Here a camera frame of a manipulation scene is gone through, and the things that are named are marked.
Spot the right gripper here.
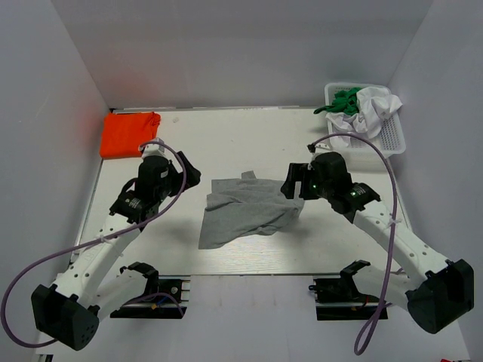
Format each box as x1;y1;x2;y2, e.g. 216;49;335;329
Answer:
281;163;334;201

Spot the grey t shirt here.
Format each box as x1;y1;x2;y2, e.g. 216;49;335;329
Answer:
198;170;305;250

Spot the white t shirt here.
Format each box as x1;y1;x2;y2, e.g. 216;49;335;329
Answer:
325;87;402;139

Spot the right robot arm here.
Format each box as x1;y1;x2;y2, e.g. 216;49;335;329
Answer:
281;152;475;334

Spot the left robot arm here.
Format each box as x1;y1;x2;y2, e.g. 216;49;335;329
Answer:
31;151;201;351

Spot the white plastic basket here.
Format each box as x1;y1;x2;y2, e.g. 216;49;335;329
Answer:
325;82;406;160

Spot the green t shirt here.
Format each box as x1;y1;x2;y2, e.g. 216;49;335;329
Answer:
313;87;361;116

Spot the folded orange t shirt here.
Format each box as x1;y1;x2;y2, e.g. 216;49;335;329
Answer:
100;112;162;159

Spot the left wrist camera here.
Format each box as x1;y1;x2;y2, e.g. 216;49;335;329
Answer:
139;139;165;159

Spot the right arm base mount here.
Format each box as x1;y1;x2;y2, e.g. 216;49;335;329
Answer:
308;260;384;321

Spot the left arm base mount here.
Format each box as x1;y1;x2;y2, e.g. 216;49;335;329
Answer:
110;262;191;320

